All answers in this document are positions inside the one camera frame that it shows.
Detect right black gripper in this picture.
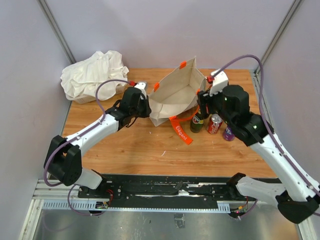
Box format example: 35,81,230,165
197,86,235,128

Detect red cola can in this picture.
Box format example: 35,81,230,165
206,114,223,135

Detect green bottle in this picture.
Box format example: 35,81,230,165
190,110,204,133

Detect canvas tote bag orange handles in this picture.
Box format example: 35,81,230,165
148,58,206,145

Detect purple soda can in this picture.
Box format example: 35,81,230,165
222,125,235,142

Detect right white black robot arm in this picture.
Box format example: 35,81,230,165
197,85,320,224

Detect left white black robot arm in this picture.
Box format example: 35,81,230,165
44,81,151,198

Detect white crumpled cloth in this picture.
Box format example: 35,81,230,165
60,50,129,97

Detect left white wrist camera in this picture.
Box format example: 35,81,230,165
129,81,148,97

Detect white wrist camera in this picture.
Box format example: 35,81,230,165
129,81,148,97
206,69,229,97

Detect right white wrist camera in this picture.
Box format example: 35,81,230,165
206,69,229,97

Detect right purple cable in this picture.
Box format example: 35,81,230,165
214,54,320,221

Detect purple cable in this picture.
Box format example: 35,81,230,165
214,54,320,221
43,79,135,217

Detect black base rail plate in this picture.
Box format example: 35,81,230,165
77,174,255,212

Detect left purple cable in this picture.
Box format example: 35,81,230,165
43,79,135,217

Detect right aluminium frame post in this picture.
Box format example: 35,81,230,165
260,0,304,65

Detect aluminium frame post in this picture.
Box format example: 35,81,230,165
37,0,76,64
260,0,304,65

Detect left aluminium frame post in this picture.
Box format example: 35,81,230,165
37,0,76,64

